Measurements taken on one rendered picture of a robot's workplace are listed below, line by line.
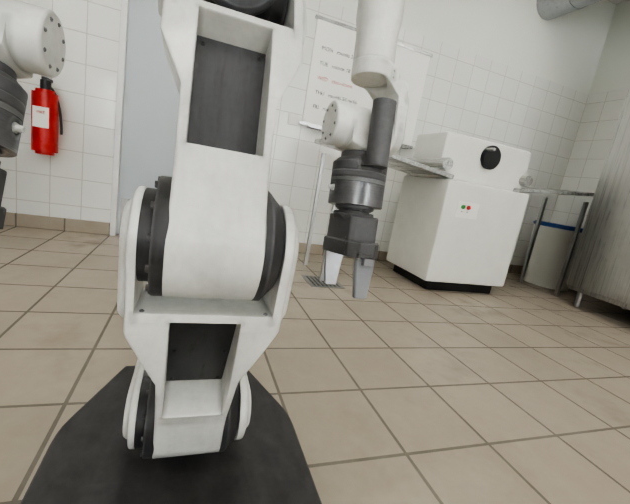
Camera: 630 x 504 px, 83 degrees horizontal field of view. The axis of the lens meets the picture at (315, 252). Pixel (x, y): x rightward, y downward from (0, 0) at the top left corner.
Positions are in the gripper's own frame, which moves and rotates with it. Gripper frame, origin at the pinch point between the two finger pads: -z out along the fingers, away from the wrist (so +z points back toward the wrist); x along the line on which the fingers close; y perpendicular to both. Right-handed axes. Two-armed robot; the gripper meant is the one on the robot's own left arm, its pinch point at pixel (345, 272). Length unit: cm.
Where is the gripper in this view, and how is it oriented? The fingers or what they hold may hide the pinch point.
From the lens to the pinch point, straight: 58.9
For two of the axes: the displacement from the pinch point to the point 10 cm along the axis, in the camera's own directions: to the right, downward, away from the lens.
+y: 9.2, 0.9, 3.9
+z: 1.3, -9.9, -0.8
